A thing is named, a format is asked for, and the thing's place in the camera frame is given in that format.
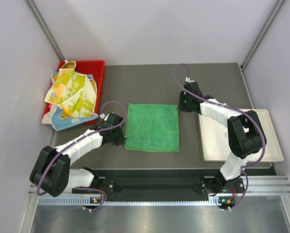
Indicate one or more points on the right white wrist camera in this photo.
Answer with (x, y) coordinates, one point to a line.
(189, 80)

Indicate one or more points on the aluminium frame rail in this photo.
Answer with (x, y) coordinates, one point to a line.
(266, 184)

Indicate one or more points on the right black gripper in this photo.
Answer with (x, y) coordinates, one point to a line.
(181, 107)

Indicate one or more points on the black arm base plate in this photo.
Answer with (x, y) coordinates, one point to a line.
(156, 173)

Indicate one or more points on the right aluminium corner post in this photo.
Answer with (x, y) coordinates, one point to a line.
(265, 28)

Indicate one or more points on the green microfiber towel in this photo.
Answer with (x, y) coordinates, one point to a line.
(152, 128)

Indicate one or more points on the blue patterned towel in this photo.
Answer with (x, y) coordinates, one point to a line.
(59, 120)

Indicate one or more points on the white square tray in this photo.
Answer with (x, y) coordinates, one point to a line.
(215, 139)

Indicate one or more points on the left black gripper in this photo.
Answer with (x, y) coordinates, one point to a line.
(120, 141)

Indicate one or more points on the red plastic bin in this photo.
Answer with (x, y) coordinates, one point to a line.
(95, 70)

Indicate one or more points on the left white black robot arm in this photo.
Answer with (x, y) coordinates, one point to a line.
(52, 171)

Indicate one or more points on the yellow green patterned towel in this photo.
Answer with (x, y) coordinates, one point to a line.
(74, 92)

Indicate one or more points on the grey slotted cable duct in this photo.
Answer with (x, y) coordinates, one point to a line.
(92, 201)

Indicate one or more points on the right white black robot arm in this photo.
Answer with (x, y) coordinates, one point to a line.
(244, 130)

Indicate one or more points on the aluminium corner post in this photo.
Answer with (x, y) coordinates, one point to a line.
(44, 27)
(265, 28)

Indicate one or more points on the left aluminium corner post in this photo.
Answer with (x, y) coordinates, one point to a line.
(44, 27)

